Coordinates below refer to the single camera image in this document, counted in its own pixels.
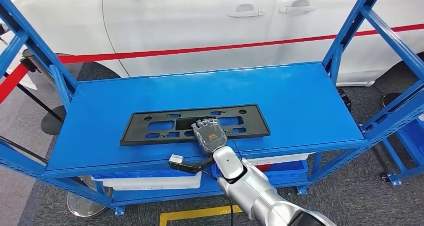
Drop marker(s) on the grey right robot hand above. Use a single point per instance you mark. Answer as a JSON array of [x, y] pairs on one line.
[[212, 136]]

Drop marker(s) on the black plastic plate frame part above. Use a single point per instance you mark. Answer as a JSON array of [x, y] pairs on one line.
[[255, 121]]

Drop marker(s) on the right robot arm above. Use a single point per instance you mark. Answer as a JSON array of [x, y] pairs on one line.
[[251, 191]]

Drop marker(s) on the blue metal shelf rack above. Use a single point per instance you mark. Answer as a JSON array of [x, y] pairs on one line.
[[165, 91], [393, 178]]

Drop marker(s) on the red item in bin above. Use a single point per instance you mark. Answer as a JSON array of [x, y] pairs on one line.
[[265, 168]]

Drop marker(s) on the red barrier belt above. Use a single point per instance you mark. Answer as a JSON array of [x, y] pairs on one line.
[[11, 83], [198, 49]]

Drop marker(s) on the white car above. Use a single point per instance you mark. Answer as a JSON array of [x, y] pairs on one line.
[[182, 25]]

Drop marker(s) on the small black plastic piece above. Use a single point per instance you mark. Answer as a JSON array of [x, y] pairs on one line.
[[344, 100]]

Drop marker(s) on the chrome barrier stanchion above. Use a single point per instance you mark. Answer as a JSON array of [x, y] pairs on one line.
[[84, 204]]

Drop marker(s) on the dark-based barrier stanchion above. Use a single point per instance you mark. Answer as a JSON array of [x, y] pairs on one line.
[[53, 121], [389, 100]]

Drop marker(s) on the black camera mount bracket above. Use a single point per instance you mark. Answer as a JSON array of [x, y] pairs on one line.
[[192, 167]]

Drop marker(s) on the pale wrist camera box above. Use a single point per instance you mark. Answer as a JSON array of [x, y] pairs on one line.
[[176, 159]]

